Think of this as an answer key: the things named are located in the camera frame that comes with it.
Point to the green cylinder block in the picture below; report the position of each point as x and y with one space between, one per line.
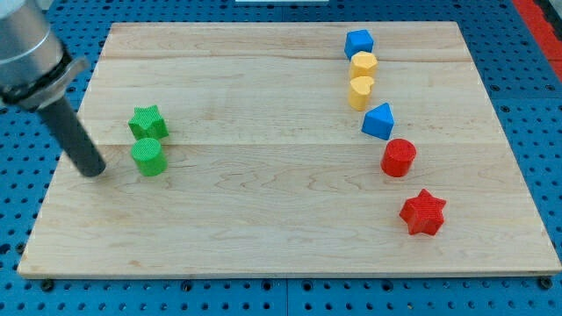
149 157

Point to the wooden board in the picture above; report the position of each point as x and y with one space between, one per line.
269 174

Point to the green star block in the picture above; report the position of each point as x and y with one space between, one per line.
147 122

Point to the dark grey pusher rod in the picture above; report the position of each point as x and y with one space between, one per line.
61 119

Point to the blue cube block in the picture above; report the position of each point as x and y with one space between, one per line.
358 41

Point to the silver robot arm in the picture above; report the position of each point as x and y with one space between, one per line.
36 68

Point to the yellow hexagon block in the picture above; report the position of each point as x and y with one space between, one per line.
363 64

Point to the blue triangle block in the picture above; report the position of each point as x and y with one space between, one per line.
379 122

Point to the yellow heart block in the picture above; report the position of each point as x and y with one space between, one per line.
359 94

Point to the red cylinder block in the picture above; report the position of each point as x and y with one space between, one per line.
398 157

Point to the red star block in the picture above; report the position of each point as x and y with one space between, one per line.
423 214

